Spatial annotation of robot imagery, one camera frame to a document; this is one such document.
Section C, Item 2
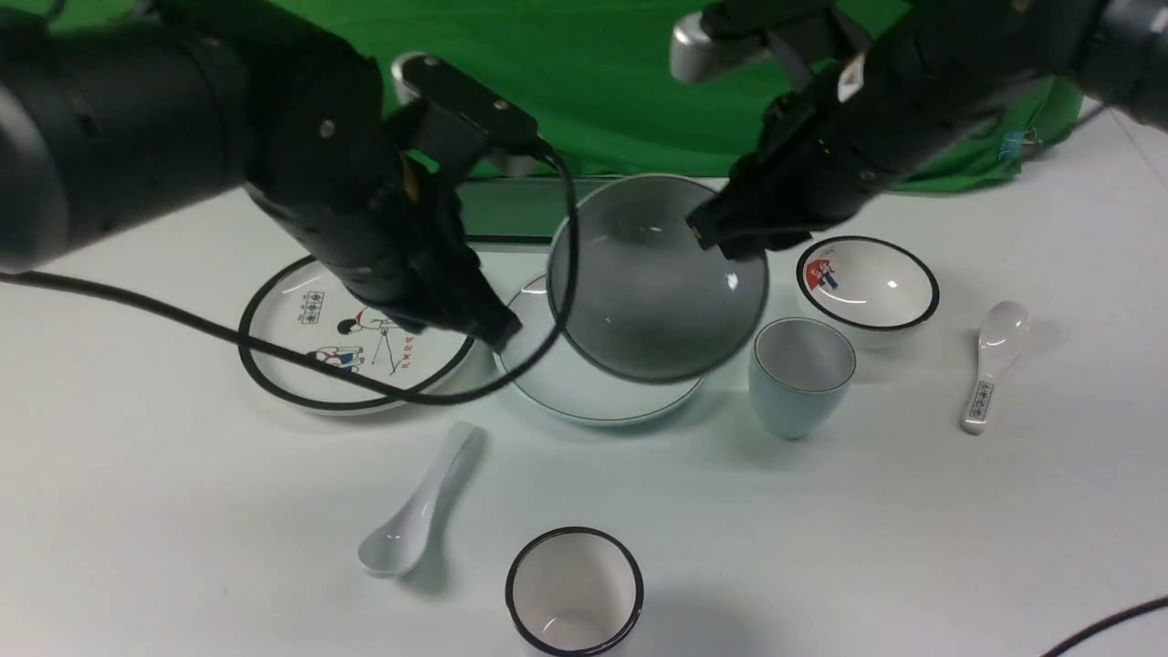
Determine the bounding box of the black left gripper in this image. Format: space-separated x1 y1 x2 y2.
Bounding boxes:
246 101 523 352

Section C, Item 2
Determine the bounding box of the black-rimmed white cup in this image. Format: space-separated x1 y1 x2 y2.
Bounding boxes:
505 527 645 656

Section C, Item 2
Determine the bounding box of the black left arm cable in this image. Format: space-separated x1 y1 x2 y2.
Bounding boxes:
0 146 580 408

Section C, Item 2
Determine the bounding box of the blue binder clip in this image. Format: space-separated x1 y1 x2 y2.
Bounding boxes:
997 130 1044 162

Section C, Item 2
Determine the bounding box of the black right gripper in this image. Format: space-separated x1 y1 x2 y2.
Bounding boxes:
684 55 987 261

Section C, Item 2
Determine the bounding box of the green backdrop cloth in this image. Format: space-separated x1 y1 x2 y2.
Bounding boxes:
0 0 1087 194

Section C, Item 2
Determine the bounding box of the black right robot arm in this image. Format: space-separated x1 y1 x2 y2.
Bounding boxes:
669 1 1167 260

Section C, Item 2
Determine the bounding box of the black-rimmed cartoon plate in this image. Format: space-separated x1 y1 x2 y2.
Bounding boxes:
239 257 473 416

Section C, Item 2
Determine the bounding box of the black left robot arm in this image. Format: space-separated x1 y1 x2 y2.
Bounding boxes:
1 1 538 350

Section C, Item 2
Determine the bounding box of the plain white ceramic spoon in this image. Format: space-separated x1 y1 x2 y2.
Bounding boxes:
356 422 485 579

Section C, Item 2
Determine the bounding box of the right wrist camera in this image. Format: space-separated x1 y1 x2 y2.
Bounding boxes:
669 0 868 85

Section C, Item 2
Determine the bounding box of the pale blue plate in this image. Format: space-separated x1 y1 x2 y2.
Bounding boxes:
494 275 704 427

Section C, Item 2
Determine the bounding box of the white spoon with print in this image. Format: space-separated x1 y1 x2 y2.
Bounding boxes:
960 300 1031 435

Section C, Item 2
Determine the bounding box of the black cable bottom right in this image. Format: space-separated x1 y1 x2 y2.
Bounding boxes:
1040 599 1168 657

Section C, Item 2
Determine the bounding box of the pale blue bowl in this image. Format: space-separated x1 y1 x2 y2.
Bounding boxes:
547 174 770 383

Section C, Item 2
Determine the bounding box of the pale blue cup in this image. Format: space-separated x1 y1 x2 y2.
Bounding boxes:
748 318 858 440

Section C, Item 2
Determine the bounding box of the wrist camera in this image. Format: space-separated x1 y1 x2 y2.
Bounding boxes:
385 51 544 182
669 0 868 85

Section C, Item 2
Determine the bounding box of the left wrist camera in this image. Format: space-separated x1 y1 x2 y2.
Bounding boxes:
385 51 544 182

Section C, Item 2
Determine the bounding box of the black-rimmed cartoon bowl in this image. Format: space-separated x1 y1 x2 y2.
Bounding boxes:
794 235 940 350

